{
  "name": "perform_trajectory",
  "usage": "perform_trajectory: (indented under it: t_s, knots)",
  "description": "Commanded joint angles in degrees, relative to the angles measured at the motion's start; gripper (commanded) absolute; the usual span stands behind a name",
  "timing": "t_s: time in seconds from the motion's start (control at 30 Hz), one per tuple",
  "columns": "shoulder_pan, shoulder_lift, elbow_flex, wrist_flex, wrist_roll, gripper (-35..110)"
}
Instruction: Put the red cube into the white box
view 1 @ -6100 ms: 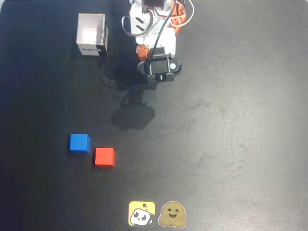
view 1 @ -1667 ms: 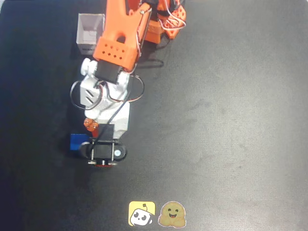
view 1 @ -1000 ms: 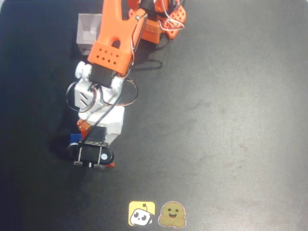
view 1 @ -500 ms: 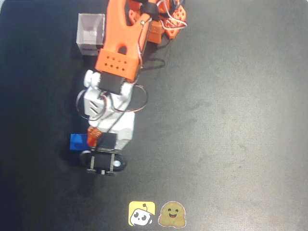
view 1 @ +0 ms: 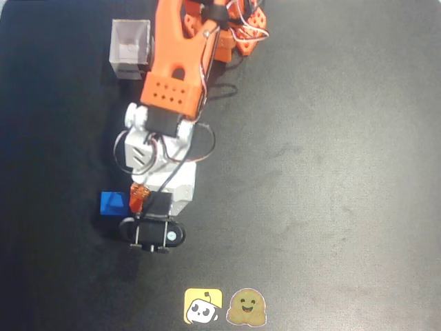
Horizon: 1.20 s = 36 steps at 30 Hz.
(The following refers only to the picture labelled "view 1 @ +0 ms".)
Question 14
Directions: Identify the black table mat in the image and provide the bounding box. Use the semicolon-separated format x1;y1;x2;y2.
0;0;441;331

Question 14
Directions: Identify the thin wrist wire loop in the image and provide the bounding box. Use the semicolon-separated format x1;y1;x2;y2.
113;130;134;173

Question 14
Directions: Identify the hugging face emoji sticker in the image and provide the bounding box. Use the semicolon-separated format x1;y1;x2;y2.
225;288;268;327

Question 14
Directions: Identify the black gripper camera mount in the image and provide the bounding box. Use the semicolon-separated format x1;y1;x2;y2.
119;192;187;255

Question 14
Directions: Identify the yellow robot sticker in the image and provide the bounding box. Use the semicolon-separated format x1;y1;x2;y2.
183;288;224;325

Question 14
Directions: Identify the white servo cable bundle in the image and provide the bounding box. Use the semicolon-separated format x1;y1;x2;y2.
225;0;270;44

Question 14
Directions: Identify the blue cube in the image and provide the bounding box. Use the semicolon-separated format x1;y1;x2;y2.
99;191;131;218

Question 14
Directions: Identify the white cardboard box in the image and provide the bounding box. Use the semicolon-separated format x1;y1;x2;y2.
109;19;154;81

